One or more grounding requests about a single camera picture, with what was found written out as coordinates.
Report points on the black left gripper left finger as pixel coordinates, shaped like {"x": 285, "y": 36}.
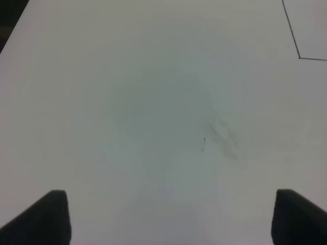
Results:
{"x": 47, "y": 221}

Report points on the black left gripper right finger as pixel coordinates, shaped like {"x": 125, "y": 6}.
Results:
{"x": 296, "y": 220}

